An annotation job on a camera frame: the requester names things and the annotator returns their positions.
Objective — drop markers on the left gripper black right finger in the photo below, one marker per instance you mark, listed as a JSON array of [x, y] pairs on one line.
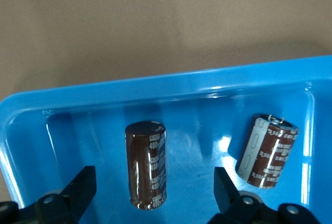
[[233, 208]]

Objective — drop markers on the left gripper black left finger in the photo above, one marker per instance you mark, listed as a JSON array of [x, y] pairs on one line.
[[67, 206]]

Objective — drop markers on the black terminal block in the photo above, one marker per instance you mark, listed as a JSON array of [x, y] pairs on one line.
[[141, 167]]

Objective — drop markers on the blue plastic tray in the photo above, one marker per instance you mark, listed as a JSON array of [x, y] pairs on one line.
[[194, 110]]

